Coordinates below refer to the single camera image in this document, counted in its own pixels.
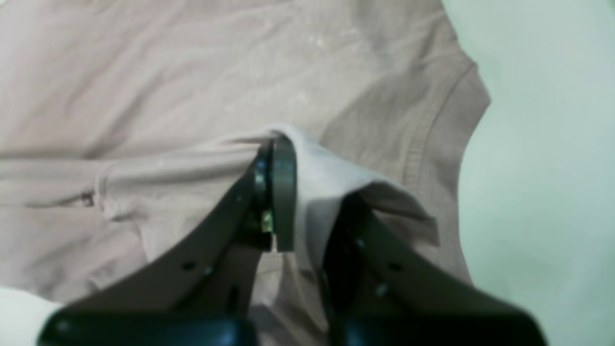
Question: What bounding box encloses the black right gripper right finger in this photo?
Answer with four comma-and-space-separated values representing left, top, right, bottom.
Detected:
320, 193, 546, 346

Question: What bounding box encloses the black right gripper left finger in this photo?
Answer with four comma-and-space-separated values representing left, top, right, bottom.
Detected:
37, 136, 296, 346

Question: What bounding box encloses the mauve pink T-shirt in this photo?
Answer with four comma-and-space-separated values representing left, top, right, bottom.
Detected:
1, 0, 490, 346

